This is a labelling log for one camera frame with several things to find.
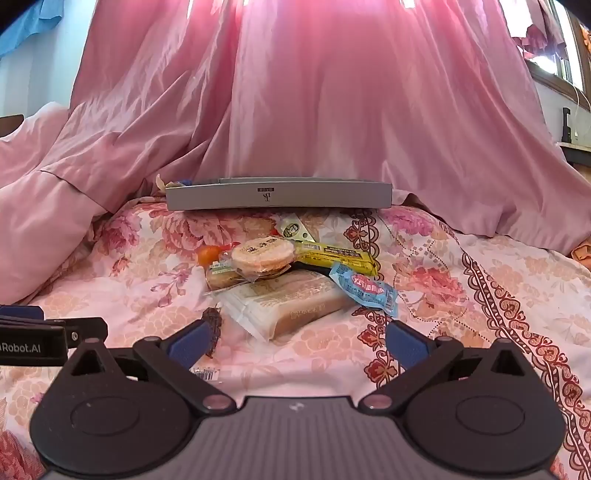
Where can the clear bread packet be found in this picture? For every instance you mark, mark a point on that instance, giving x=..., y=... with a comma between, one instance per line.
x=286, y=304

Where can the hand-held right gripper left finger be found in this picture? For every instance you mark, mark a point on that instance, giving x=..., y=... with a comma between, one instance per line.
x=187, y=348

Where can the hanging pink garment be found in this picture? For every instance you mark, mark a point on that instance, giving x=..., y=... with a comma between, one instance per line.
x=538, y=32

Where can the dark wooden headboard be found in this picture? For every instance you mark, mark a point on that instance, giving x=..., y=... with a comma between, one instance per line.
x=9, y=124

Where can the red-edged clear snack packet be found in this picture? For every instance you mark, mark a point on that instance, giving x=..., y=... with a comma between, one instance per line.
x=220, y=278

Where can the grey shallow box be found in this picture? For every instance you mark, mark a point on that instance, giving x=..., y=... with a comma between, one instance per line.
x=277, y=196

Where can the wooden side desk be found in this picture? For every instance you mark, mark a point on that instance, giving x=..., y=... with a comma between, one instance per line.
x=577, y=153

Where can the blue candy packet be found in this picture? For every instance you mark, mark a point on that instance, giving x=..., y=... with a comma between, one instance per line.
x=364, y=288

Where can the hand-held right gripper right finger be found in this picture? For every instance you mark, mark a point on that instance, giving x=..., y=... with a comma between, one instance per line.
x=406, y=348

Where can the pink curtain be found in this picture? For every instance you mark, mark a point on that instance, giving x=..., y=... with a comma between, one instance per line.
x=323, y=92

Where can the pink quilt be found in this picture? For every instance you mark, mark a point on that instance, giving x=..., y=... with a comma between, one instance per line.
x=41, y=207

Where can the round rice cracker packet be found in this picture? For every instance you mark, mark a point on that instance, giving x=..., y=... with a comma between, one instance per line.
x=263, y=254

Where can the black wall bracket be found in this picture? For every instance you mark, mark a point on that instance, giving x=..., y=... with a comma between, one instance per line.
x=566, y=124

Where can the window frame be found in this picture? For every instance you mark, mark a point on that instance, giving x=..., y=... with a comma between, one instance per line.
x=565, y=69

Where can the dark brown snack piece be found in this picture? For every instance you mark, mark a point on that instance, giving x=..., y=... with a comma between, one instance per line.
x=213, y=330

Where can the yellow snack bar packet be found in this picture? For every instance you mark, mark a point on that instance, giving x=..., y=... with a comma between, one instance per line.
x=337, y=256

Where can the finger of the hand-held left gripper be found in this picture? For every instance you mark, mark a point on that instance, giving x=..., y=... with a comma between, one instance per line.
x=87, y=333
x=21, y=312

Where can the blue cloth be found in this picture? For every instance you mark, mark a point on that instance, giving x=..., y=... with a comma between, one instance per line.
x=23, y=27

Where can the clear wrapper with barcode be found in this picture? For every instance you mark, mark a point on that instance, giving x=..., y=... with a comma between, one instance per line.
x=205, y=373

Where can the floral bedsheet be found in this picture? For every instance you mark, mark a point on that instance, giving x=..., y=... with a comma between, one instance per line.
x=138, y=277

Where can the white yellow small packet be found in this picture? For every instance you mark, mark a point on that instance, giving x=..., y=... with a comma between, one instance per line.
x=293, y=228

